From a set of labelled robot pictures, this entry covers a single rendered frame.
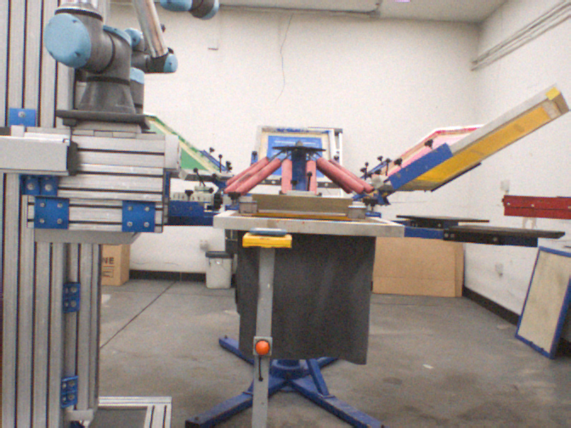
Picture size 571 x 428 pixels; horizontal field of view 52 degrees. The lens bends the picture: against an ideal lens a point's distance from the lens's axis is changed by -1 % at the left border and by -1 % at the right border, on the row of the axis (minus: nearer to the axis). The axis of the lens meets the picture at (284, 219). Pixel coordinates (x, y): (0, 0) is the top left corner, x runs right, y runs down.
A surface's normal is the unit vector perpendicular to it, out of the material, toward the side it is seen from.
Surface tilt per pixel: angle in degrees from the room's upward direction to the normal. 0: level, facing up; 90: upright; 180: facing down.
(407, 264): 78
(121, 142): 90
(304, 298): 93
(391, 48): 90
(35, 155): 90
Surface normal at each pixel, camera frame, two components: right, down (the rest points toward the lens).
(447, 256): 0.02, -0.15
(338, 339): 0.02, 0.07
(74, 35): -0.29, 0.17
